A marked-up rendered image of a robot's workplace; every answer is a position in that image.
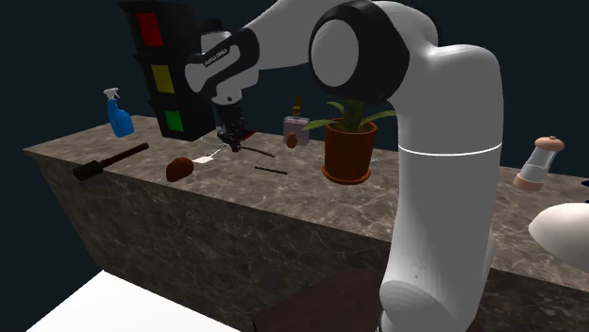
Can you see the brown egg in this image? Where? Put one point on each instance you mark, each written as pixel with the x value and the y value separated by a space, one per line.
pixel 291 140

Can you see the dark thin stick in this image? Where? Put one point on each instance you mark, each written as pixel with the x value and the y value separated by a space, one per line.
pixel 260 151

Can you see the white bowl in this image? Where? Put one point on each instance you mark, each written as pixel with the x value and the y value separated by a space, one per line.
pixel 563 232

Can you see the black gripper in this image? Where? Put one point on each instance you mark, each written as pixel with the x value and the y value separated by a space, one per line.
pixel 229 117

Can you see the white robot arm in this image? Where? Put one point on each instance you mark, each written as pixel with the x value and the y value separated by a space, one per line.
pixel 446 138

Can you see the brown bread loaf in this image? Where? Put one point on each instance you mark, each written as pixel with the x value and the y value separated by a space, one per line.
pixel 179 169

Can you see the black pen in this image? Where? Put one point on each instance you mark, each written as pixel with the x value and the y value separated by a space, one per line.
pixel 271 170

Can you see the white flat utensil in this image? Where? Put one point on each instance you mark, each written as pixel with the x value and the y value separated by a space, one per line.
pixel 203 159

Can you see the potted plant in brown pot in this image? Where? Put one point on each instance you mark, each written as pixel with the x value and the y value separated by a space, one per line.
pixel 347 151

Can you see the pepper mill with pink ends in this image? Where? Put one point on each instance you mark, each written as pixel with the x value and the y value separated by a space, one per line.
pixel 538 163

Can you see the blue spray bottle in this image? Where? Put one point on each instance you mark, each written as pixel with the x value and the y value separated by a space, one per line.
pixel 120 122

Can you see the pale perfume bottle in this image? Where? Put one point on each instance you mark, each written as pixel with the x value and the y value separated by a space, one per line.
pixel 296 125

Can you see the red flat object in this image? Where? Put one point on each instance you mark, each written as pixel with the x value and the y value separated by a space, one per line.
pixel 248 134

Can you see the black toy traffic light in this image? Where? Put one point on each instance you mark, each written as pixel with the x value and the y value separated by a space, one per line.
pixel 177 99

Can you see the black hammer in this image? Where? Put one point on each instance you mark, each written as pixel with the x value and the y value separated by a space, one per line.
pixel 87 170

